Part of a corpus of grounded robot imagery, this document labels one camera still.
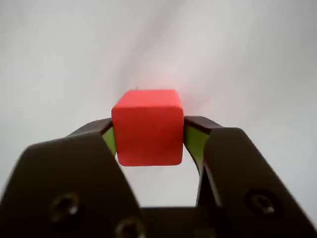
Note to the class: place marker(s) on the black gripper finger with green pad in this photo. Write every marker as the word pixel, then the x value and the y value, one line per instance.
pixel 62 178
pixel 237 168

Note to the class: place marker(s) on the red cube block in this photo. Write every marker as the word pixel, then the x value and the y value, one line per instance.
pixel 148 129

